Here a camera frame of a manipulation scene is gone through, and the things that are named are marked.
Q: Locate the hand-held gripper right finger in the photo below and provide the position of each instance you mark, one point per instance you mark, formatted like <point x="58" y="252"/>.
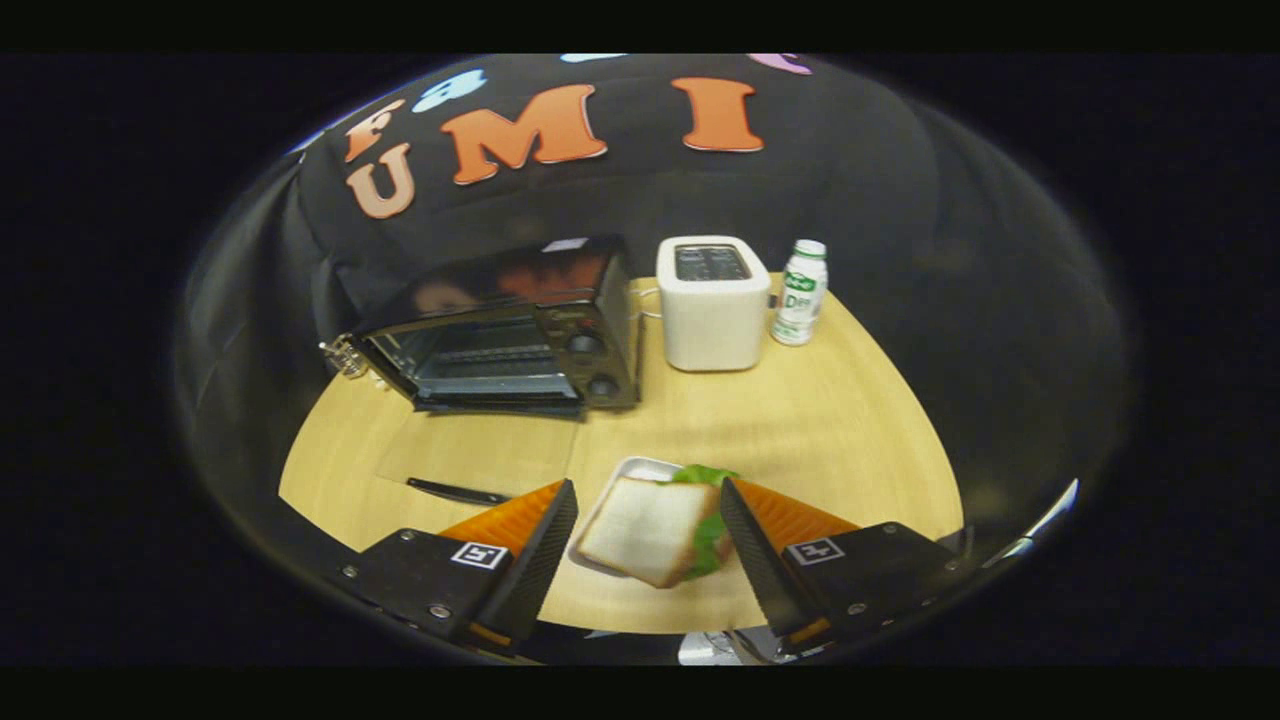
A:
<point x="755" y="560"/>

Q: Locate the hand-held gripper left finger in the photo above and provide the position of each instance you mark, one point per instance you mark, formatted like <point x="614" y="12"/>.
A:
<point x="540" y="560"/>

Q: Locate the toast and lettuce sandwich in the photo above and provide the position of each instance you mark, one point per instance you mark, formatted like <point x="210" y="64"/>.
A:
<point x="650" y="525"/>

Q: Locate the black toaster oven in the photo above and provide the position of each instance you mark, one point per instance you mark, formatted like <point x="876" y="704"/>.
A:
<point x="590" y="300"/>

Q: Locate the white pop-up toaster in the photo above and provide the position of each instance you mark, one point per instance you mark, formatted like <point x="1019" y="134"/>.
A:
<point x="710" y="320"/>

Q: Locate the white rectangular tray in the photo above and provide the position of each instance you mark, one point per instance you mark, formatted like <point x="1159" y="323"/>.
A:
<point x="635" y="468"/>

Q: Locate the white bottle with green label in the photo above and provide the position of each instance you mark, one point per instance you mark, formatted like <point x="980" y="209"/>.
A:
<point x="800" y="300"/>

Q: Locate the black backdrop cloth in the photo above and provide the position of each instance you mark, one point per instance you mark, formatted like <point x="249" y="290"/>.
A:
<point x="860" y="180"/>

